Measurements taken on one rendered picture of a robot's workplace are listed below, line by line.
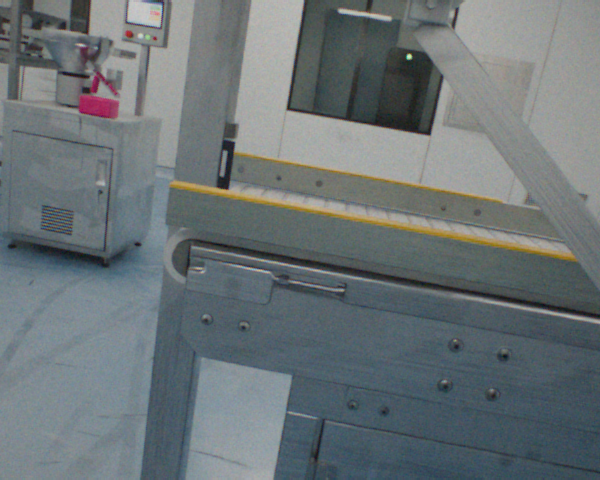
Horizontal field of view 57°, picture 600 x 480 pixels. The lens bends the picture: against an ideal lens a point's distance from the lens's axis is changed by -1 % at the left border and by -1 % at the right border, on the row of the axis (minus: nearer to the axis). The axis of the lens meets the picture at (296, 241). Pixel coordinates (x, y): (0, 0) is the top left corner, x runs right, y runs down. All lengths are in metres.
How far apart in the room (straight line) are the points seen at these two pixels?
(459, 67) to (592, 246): 0.15
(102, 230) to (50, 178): 0.36
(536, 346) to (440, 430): 0.13
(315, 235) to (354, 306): 0.07
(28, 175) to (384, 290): 2.75
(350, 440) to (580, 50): 5.37
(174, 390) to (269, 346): 0.39
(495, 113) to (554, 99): 5.30
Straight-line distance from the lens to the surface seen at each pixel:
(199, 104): 0.74
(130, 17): 3.27
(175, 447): 0.91
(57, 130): 3.00
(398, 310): 0.46
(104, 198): 2.93
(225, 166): 0.73
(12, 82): 3.96
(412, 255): 0.45
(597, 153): 5.88
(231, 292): 0.46
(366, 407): 0.55
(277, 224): 0.44
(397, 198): 0.71
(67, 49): 3.16
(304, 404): 0.55
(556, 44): 5.73
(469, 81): 0.43
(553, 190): 0.41
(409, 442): 0.58
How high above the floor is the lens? 1.03
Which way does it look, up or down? 15 degrees down
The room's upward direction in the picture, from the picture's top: 10 degrees clockwise
